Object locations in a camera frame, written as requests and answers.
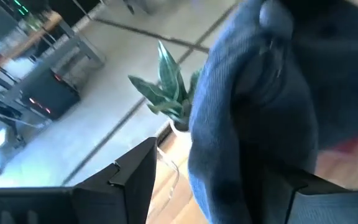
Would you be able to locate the grey metal frame table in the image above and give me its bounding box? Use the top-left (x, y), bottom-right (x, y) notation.
top-left (0, 9), bottom-right (107, 125)

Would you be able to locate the black computer tower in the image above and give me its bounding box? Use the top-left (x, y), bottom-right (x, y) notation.
top-left (20, 67), bottom-right (82, 121)

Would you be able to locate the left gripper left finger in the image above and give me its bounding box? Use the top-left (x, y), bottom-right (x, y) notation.
top-left (72, 137), bottom-right (158, 224)

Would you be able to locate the clear plastic bin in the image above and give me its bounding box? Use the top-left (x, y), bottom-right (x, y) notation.
top-left (147, 136), bottom-right (192, 224)

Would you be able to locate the black aluminium table frame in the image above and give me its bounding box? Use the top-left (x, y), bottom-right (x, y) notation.
top-left (155, 123), bottom-right (175, 149)

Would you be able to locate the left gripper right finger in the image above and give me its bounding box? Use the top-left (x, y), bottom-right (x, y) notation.
top-left (244, 161), bottom-right (349, 224)

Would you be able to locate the blue denim baseball cap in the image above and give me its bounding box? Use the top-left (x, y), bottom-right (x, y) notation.
top-left (187, 0), bottom-right (358, 224)

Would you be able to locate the snake plant in white pot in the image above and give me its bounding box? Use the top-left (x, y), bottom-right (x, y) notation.
top-left (128, 40), bottom-right (202, 147)

